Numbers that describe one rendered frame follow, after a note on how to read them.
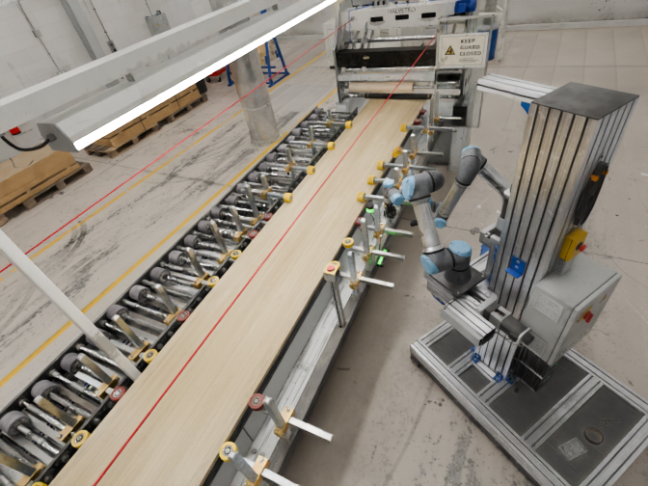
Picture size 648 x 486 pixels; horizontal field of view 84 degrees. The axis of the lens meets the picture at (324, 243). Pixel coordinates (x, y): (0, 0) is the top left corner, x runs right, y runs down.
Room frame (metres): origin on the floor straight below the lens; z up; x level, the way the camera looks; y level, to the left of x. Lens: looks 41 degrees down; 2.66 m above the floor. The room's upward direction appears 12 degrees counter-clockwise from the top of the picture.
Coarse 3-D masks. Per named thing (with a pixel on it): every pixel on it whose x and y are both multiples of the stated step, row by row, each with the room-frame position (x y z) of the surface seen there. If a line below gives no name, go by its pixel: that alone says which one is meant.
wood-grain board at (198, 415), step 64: (384, 128) 3.63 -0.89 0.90; (320, 192) 2.67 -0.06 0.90; (256, 256) 2.01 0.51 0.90; (320, 256) 1.87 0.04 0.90; (192, 320) 1.53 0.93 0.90; (256, 320) 1.42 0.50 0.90; (192, 384) 1.08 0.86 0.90; (256, 384) 1.01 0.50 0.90; (128, 448) 0.81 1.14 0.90; (192, 448) 0.75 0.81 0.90
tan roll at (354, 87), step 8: (344, 88) 4.69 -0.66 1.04; (352, 88) 4.58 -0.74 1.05; (360, 88) 4.52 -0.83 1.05; (368, 88) 4.46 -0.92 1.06; (376, 88) 4.41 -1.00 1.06; (384, 88) 4.36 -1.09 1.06; (392, 88) 4.30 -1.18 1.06; (400, 88) 4.25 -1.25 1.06; (408, 88) 4.20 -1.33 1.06; (416, 88) 4.19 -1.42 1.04; (424, 88) 4.14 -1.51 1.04; (432, 88) 4.09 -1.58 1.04
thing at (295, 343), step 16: (400, 160) 3.24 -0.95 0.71; (384, 176) 2.81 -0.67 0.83; (368, 224) 2.42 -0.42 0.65; (336, 256) 1.87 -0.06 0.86; (320, 288) 1.64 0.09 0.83; (320, 304) 1.60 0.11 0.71; (304, 320) 1.43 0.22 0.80; (304, 336) 1.39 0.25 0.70; (288, 352) 1.24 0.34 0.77; (272, 368) 1.11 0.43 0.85; (288, 368) 1.20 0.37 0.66; (272, 384) 1.07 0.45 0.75; (256, 416) 0.92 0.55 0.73; (240, 432) 0.82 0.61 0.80; (256, 432) 0.88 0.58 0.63; (240, 448) 0.78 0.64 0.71; (224, 464) 0.69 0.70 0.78; (208, 480) 0.62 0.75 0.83; (224, 480) 0.65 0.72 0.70
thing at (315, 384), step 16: (432, 144) 3.45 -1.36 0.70; (400, 208) 2.47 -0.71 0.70; (368, 272) 1.81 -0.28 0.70; (368, 288) 1.72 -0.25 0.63; (352, 304) 1.56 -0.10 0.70; (352, 320) 1.45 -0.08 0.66; (336, 336) 1.33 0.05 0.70; (336, 352) 1.23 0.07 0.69; (320, 368) 1.13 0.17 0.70; (320, 384) 1.04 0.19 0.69; (304, 400) 0.96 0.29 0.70; (304, 416) 0.88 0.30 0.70; (288, 448) 0.73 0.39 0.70; (272, 464) 0.68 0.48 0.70
